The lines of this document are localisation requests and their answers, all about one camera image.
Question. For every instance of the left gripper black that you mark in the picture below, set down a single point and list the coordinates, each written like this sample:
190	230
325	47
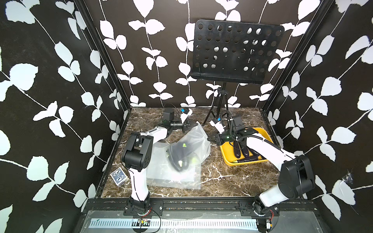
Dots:
187	125

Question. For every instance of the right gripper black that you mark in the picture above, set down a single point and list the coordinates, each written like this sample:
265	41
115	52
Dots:
218	137

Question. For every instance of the clear zip-top bag top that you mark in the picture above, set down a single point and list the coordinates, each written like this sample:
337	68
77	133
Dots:
197	137

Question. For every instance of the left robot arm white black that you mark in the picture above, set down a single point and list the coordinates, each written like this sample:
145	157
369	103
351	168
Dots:
137	156

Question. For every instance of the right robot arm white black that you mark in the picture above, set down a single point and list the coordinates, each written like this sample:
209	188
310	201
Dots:
296	175

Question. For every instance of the stack of clear zip-top bags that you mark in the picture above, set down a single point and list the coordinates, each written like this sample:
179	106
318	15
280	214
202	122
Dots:
160	172

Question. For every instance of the yellow plastic tray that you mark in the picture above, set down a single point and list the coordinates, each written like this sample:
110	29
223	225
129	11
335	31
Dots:
229	155

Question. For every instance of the black perforated music stand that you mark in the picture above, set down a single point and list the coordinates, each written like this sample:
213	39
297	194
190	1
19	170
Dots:
232	52

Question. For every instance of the small printed card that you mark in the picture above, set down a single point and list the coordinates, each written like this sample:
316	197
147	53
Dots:
119	177

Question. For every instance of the white perforated strip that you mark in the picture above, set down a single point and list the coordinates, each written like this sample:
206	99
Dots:
154	224

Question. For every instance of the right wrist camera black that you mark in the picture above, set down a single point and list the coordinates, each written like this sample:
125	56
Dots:
237	124

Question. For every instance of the black front mounting rail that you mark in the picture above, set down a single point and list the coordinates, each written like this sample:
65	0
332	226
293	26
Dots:
244	205

